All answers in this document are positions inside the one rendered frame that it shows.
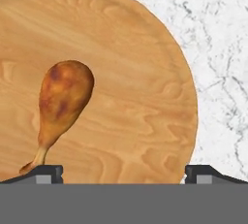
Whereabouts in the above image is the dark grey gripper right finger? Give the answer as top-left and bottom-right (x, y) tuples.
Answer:
(184, 164), (248, 185)

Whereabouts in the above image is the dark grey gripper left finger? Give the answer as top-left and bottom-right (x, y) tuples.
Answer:
(0, 164), (64, 185)

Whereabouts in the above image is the round wooden plate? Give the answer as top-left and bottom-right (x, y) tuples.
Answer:
(0, 0), (199, 185)

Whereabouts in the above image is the brown chicken drumstick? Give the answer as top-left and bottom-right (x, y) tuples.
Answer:
(18, 59), (96, 176)

